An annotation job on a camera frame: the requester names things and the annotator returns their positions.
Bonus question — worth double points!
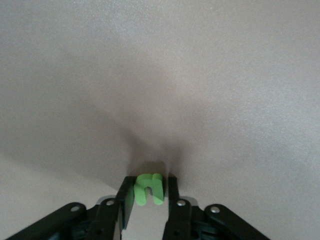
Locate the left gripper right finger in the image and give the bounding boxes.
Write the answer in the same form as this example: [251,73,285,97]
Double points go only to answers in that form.
[162,176,270,240]

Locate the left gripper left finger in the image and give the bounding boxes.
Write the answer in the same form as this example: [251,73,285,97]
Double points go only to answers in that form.
[7,176,136,240]

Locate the green letter u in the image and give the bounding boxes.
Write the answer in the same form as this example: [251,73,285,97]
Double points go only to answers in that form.
[133,173,166,207]

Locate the brown table mat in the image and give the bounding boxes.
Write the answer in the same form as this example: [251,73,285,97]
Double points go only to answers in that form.
[0,0,320,240]

